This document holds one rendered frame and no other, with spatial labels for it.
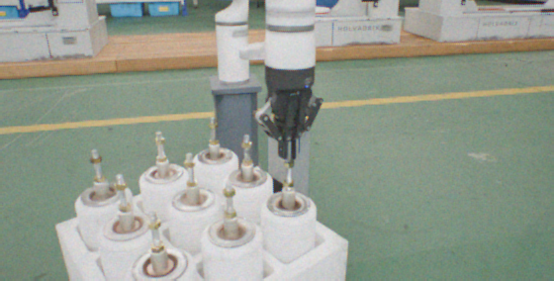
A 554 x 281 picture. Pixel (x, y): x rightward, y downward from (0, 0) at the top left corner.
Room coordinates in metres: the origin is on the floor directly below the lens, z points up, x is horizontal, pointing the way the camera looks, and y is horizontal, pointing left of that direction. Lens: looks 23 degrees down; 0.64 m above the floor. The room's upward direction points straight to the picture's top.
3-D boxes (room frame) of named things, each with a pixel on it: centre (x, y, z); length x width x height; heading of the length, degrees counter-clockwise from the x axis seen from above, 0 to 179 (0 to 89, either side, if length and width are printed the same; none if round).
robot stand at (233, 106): (1.17, 0.13, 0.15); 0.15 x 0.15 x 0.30; 12
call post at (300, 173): (0.84, -0.02, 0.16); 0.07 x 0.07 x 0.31; 40
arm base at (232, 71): (1.17, 0.13, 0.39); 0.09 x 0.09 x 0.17; 12
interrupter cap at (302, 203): (0.58, -0.02, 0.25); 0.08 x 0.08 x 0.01
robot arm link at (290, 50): (0.60, 0.00, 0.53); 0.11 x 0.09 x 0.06; 40
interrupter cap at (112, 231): (0.52, 0.24, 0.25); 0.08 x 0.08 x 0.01
